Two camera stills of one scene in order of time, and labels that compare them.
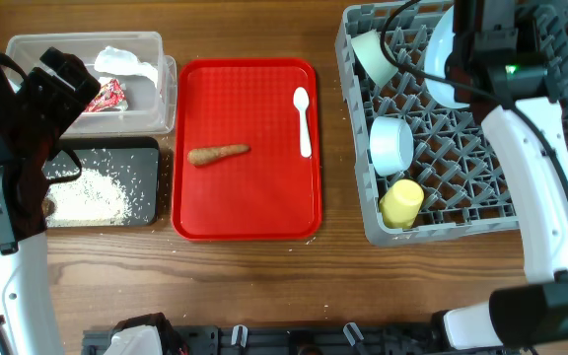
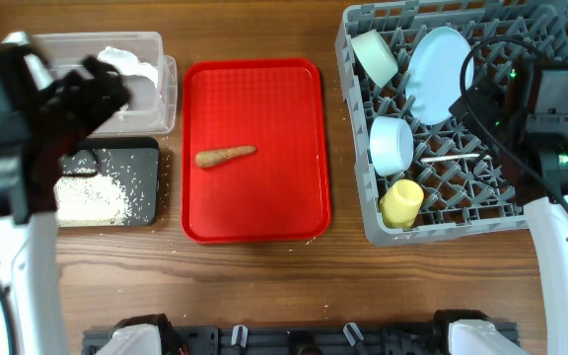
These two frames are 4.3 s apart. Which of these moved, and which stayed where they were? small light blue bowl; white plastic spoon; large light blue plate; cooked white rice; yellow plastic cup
Moved: white plastic spoon; large light blue plate
Stayed: cooked white rice; small light blue bowl; yellow plastic cup
